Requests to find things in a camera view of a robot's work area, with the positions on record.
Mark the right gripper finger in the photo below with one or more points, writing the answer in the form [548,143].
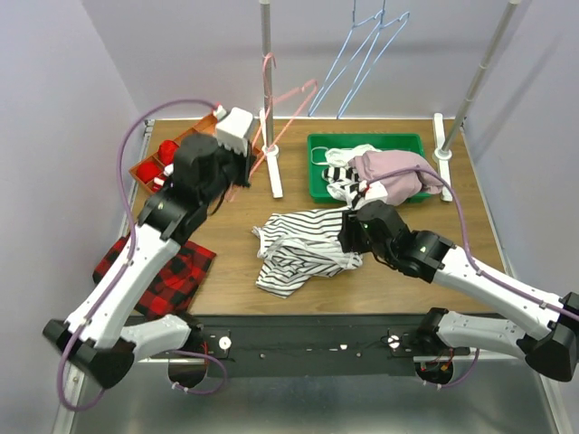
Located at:
[350,238]
[350,218]

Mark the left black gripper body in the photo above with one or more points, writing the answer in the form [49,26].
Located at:
[244,167]

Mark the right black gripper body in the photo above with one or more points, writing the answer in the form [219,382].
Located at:
[377,248]

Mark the thin striped tank top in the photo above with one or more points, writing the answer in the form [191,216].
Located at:
[297,246]

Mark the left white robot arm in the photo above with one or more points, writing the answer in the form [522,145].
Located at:
[95,337]

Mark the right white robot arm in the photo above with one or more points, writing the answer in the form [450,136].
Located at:
[535,326]

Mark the wide striped garment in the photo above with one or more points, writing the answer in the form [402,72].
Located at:
[343,181]

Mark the upper red sock ball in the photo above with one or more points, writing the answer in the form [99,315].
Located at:
[166,152]

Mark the red sock ball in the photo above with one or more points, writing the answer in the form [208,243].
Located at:
[147,171]
[166,152]

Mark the red white striped sock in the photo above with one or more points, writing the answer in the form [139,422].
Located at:
[160,180]

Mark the orange compartment tray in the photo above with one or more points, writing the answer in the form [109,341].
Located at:
[205,126]

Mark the lower red sock ball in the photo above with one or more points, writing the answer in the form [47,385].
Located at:
[147,171]

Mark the left white rack foot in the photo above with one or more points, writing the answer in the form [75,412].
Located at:
[271,153]

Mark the white rack foot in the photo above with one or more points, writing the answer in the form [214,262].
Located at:
[440,156]
[271,153]

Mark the green plastic bin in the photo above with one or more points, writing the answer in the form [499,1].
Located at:
[320,143]

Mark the right white rack foot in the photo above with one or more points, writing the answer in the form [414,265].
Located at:
[440,156]

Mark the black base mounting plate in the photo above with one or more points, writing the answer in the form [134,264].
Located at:
[314,345]

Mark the red black plaid shirt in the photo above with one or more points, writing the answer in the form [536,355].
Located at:
[173,288]

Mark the left metal rack pole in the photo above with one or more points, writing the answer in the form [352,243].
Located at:
[265,11]

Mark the metal rack pole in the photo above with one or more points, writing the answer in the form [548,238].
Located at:
[480,72]
[265,11]

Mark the right metal rack pole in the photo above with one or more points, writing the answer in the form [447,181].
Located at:
[480,72]

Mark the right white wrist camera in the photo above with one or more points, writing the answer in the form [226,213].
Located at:
[376,192]

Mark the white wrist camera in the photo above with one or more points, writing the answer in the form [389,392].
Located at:
[376,192]
[233,129]

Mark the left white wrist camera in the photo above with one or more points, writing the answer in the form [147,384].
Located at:
[233,129]

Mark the left blue wire hanger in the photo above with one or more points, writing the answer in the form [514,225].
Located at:
[358,30]

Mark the blue wire hanger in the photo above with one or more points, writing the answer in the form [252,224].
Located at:
[375,63]
[358,30]

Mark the right blue wire hanger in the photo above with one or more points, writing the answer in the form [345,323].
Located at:
[375,63]

